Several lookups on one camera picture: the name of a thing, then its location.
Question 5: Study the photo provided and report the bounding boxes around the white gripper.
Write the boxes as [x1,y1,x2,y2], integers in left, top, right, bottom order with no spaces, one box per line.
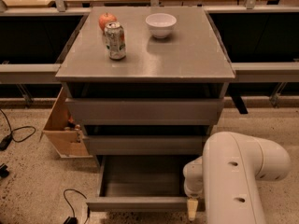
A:
[183,157,203,221]

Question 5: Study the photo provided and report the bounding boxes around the grey bottom drawer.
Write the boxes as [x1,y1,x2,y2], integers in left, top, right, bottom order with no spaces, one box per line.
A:
[87,155,195,212]

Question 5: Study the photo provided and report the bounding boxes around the grey drawer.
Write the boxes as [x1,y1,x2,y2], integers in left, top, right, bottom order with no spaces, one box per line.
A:
[83,135,207,155]
[87,155,195,212]
[66,98,223,125]

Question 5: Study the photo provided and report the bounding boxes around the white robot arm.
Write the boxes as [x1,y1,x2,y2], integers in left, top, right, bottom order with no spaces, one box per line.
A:
[183,132,292,224]

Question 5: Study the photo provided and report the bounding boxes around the grey middle drawer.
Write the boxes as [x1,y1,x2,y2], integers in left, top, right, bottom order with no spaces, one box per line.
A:
[83,135,207,155]

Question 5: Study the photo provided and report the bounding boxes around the grey drawer cabinet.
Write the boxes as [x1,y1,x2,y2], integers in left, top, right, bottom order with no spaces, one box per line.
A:
[55,6,236,166]

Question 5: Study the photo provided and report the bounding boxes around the grey top drawer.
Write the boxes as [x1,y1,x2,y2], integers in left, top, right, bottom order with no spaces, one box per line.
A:
[66,98,223,125]

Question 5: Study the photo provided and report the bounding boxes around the cardboard box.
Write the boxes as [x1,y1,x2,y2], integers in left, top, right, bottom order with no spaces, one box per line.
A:
[43,90,90,158]

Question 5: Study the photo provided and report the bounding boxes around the crumpled soda can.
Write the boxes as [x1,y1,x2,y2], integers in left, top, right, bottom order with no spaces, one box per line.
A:
[105,21,126,60]

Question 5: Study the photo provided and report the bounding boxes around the white ceramic bowl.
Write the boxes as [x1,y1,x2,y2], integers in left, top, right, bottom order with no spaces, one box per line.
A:
[146,13,177,38]

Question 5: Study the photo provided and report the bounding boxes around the black plug left edge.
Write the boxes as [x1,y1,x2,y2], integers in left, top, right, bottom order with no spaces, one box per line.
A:
[0,163,9,178]

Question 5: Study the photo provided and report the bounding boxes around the red apple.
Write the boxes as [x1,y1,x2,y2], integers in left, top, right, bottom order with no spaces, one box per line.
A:
[98,12,117,30]

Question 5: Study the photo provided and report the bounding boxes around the black cable bottom left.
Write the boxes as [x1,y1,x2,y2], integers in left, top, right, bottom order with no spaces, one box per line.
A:
[63,189,92,224]

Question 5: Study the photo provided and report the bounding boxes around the black cable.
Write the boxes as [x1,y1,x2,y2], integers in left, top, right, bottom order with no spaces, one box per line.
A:
[63,189,92,224]
[0,109,37,151]

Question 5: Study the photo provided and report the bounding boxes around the grey metal rail frame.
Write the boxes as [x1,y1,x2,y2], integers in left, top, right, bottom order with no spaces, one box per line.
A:
[0,0,299,115]

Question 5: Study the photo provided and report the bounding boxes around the black cable far left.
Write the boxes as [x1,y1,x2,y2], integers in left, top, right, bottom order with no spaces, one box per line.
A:
[0,109,37,151]

